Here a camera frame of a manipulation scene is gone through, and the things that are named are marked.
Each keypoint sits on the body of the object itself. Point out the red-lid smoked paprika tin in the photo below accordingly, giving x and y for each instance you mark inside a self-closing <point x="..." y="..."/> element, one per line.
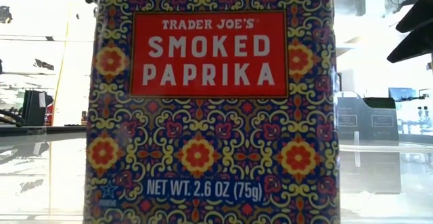
<point x="209" y="132"/>

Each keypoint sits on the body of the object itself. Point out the black monitor back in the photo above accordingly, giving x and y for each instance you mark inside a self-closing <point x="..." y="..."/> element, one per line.
<point x="32" y="109"/>

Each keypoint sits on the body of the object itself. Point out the clear plastic bin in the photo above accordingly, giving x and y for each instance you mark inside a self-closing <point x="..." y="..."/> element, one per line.
<point x="412" y="129"/>

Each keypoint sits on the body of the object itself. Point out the blue-screen monitor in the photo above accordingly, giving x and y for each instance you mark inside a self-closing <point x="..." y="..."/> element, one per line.
<point x="404" y="92"/>

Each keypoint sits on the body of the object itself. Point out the small red box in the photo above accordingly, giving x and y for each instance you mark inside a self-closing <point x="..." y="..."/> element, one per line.
<point x="49" y="114"/>

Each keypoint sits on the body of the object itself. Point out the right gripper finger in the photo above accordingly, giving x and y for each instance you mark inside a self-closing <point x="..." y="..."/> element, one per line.
<point x="419" y="14"/>
<point x="416" y="46"/>

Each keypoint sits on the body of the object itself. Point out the black metal table frame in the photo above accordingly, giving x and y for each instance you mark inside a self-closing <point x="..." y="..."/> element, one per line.
<point x="64" y="130"/>

